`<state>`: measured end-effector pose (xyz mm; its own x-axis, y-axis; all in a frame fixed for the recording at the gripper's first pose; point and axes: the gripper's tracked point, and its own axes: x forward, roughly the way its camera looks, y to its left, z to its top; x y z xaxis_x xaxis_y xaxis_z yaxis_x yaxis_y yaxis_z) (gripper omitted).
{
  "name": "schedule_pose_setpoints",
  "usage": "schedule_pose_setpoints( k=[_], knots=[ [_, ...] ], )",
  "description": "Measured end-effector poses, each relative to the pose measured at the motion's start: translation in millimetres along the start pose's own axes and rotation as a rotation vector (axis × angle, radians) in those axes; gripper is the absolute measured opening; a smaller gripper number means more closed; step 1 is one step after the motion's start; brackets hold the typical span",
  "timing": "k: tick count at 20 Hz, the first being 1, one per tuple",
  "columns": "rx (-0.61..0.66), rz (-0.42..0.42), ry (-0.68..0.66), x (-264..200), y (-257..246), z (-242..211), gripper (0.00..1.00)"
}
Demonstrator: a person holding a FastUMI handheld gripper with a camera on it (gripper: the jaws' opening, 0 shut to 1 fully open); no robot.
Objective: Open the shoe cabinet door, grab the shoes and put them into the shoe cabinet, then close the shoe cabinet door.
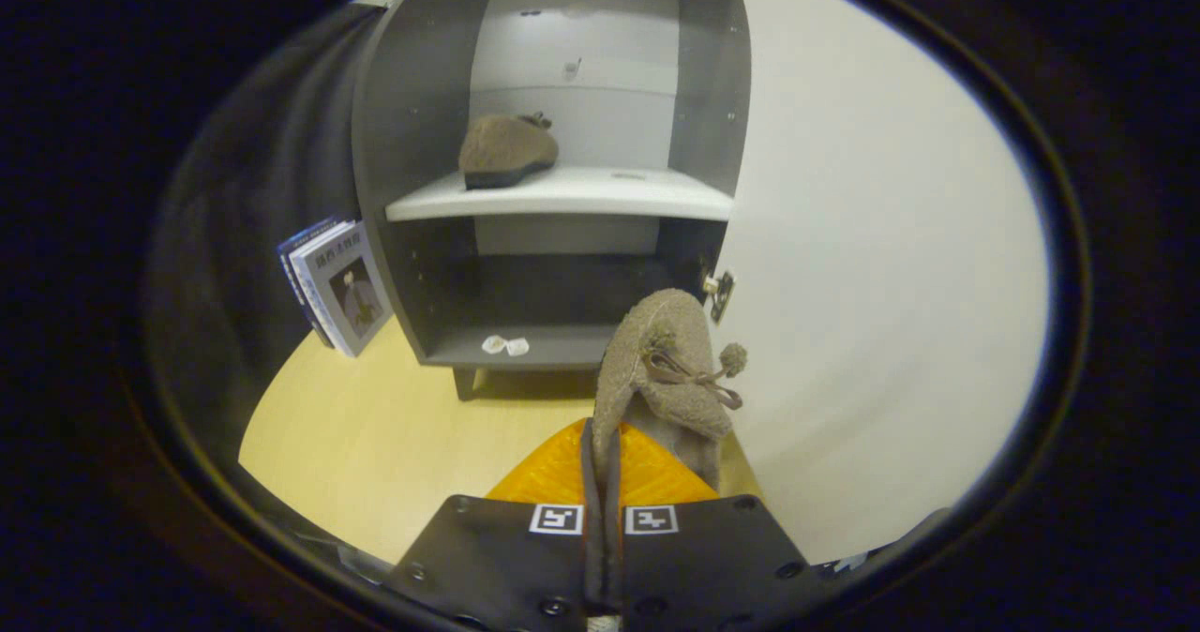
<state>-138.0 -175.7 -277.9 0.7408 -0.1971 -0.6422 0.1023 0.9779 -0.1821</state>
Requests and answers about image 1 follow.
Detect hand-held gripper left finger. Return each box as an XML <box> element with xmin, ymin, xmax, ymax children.
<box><xmin>384</xmin><ymin>416</ymin><xmax>601</xmax><ymax>632</ymax></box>

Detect grey shoe cabinet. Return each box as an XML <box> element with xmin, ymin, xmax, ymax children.
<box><xmin>352</xmin><ymin>0</ymin><xmax>753</xmax><ymax>403</ymax></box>

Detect black backdrop cloth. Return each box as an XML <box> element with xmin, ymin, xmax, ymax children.
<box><xmin>148</xmin><ymin>2</ymin><xmax>387</xmax><ymax>492</ymax></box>

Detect grey cover book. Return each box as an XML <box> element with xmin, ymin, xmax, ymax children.
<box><xmin>289</xmin><ymin>246</ymin><xmax>395</xmax><ymax>359</ymax></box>

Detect metal door hinge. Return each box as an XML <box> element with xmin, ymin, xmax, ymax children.
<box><xmin>702</xmin><ymin>266</ymin><xmax>738</xmax><ymax>325</ymax></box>

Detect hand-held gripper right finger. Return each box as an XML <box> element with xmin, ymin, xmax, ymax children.
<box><xmin>617</xmin><ymin>423</ymin><xmax>835</xmax><ymax>632</ymax></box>

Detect brown fuzzy shoe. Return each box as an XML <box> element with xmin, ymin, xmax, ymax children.
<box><xmin>457</xmin><ymin>112</ymin><xmax>561</xmax><ymax>191</ymax></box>
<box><xmin>586</xmin><ymin>288</ymin><xmax>749</xmax><ymax>619</ymax></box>

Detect white shoe cabinet door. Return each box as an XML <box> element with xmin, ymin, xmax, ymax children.
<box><xmin>708</xmin><ymin>0</ymin><xmax>1051</xmax><ymax>567</ymax></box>

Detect blue cover book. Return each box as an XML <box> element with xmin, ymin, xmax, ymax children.
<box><xmin>276</xmin><ymin>215</ymin><xmax>350</xmax><ymax>350</ymax></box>

